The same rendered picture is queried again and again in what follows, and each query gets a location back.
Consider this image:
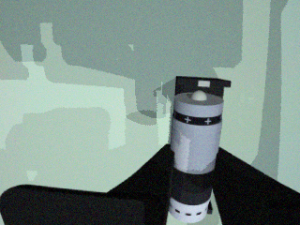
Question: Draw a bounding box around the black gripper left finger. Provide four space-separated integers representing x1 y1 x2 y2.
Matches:
0 144 174 225

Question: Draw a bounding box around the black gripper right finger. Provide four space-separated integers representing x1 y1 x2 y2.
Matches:
212 147 300 225

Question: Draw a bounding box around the grey cylindrical battery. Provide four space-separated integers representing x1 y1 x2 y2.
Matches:
168 90 224 223

